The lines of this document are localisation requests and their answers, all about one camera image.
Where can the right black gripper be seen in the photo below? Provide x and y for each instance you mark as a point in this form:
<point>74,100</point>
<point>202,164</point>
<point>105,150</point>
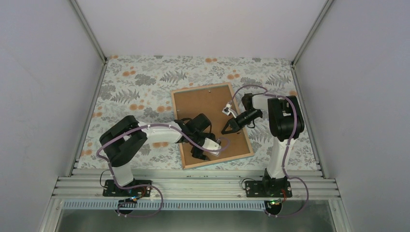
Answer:
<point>234,124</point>

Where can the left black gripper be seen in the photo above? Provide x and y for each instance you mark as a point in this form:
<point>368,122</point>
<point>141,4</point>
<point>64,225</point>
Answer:
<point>198,154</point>

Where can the teal and wood picture frame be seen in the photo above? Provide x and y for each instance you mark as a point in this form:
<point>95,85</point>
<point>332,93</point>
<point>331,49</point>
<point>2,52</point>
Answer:
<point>189,166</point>

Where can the brown backing board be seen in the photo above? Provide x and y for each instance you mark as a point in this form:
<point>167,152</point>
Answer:
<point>211,121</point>

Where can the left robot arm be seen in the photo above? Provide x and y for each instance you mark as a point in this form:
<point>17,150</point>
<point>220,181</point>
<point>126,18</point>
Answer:
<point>122,141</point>

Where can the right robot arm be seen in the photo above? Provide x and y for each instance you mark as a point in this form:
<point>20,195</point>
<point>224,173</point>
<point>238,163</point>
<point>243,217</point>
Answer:
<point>285,124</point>

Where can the floral patterned table mat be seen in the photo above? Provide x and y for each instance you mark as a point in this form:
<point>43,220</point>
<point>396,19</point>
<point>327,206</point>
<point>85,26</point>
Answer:
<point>141,86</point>

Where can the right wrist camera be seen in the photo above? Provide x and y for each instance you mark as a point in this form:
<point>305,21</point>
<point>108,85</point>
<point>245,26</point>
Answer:
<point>229,111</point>

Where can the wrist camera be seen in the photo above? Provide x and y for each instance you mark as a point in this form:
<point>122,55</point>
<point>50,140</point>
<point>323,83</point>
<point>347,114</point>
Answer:
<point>211,147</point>
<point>229,111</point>

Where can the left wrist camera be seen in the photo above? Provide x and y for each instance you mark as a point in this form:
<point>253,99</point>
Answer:
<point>211,147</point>

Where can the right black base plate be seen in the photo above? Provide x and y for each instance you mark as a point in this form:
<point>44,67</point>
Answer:
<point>258,189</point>

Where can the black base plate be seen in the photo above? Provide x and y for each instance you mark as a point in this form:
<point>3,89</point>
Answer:
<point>258,189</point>
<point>112,190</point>

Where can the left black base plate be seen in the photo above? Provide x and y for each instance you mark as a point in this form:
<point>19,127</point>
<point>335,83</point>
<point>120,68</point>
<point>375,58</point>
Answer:
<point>112,190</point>

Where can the aluminium rail base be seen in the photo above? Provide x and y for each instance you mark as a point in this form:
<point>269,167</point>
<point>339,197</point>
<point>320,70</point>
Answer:
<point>194,184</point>

